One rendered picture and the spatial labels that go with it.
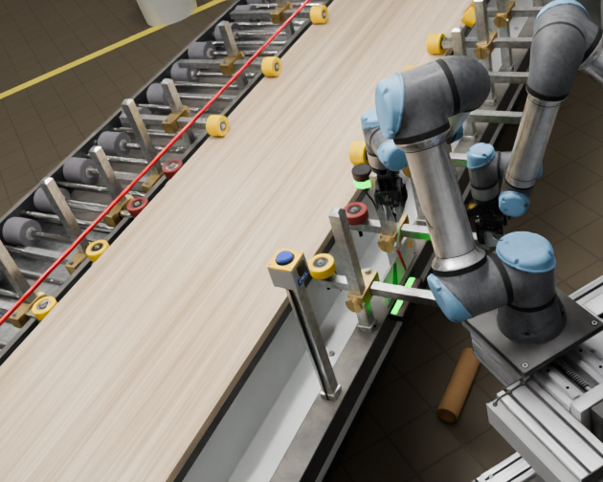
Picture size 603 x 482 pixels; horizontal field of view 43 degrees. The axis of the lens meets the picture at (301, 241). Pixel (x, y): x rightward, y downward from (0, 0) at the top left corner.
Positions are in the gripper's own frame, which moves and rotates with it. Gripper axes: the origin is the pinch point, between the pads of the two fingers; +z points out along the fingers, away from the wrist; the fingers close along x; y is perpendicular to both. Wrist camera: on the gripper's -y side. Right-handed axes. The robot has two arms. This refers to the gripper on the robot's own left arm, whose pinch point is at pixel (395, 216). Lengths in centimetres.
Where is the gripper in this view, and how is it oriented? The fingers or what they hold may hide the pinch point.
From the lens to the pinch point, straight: 219.9
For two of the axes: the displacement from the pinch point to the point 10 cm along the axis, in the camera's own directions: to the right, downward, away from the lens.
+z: 2.3, 7.7, 6.0
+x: 9.7, -1.0, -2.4
